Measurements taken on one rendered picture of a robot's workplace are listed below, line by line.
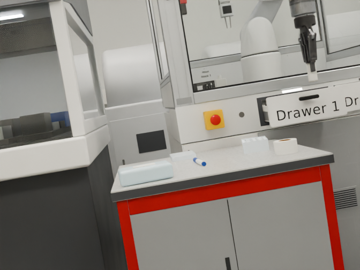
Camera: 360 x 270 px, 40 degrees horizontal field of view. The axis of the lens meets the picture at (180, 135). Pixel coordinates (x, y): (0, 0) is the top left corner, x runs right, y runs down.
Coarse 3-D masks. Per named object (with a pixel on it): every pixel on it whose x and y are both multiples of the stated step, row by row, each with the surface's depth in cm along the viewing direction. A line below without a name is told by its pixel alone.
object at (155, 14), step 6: (150, 0) 266; (150, 6) 276; (156, 6) 225; (156, 12) 231; (156, 18) 239; (156, 24) 246; (156, 30) 254; (156, 36) 264; (162, 36) 219; (156, 42) 273; (162, 42) 226; (162, 48) 233; (162, 54) 240; (162, 60) 247; (162, 66) 256; (162, 72) 265; (162, 78) 275
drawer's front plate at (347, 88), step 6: (342, 84) 197; (348, 84) 196; (354, 84) 197; (348, 90) 197; (354, 90) 197; (348, 96) 197; (354, 96) 197; (348, 102) 197; (354, 102) 197; (348, 108) 197; (354, 108) 197
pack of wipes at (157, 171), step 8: (128, 168) 141; (136, 168) 138; (144, 168) 137; (152, 168) 137; (160, 168) 138; (168, 168) 138; (120, 176) 136; (128, 176) 136; (136, 176) 137; (144, 176) 137; (152, 176) 137; (160, 176) 138; (168, 176) 138; (128, 184) 136; (136, 184) 137
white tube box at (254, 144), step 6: (252, 138) 176; (258, 138) 173; (264, 138) 170; (246, 144) 164; (252, 144) 164; (258, 144) 164; (264, 144) 164; (246, 150) 165; (252, 150) 164; (258, 150) 164; (264, 150) 164
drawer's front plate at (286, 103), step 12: (276, 96) 181; (288, 96) 181; (300, 96) 181; (324, 96) 182; (336, 96) 183; (276, 108) 181; (288, 108) 181; (300, 108) 182; (312, 108) 182; (324, 108) 182; (276, 120) 181; (288, 120) 182; (300, 120) 182; (312, 120) 182
